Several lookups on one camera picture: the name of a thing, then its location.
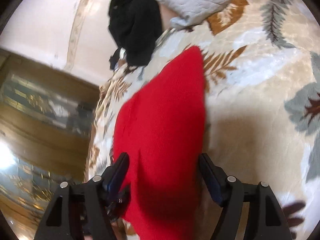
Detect dark purple cloth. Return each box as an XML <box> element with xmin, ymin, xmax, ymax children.
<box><xmin>109</xmin><ymin>49</ymin><xmax>121</xmax><ymax>70</ymax></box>

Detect leaf print blanket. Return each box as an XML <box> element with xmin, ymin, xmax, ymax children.
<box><xmin>85</xmin><ymin>0</ymin><xmax>320</xmax><ymax>240</ymax></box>

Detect wooden mirrored wardrobe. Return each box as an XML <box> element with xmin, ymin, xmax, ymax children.
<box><xmin>0</xmin><ymin>49</ymin><xmax>100</xmax><ymax>234</ymax></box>

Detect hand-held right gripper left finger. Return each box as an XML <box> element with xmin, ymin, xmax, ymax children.
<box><xmin>34</xmin><ymin>152</ymin><xmax>130</xmax><ymax>240</ymax></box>

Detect red and blue knitted sweater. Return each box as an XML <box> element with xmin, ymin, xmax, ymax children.
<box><xmin>112</xmin><ymin>45</ymin><xmax>208</xmax><ymax>240</ymax></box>

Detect black cloth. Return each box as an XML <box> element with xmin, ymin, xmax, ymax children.
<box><xmin>108</xmin><ymin>0</ymin><xmax>163</xmax><ymax>65</ymax></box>

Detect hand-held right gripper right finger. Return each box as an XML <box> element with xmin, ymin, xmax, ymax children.
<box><xmin>199</xmin><ymin>153</ymin><xmax>293</xmax><ymax>240</ymax></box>

